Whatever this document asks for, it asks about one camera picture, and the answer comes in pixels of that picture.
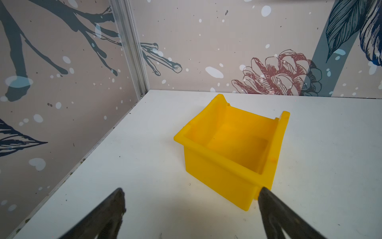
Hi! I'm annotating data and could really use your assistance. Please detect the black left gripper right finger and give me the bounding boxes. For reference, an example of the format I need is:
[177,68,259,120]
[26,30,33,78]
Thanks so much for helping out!
[258,187,325,239]

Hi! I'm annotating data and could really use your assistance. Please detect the yellow plastic bin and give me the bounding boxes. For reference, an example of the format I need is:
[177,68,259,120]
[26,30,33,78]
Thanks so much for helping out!
[174,94,290,211]

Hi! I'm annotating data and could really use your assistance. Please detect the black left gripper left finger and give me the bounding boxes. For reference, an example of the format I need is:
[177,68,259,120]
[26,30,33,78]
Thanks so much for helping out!
[61,188,126,239]

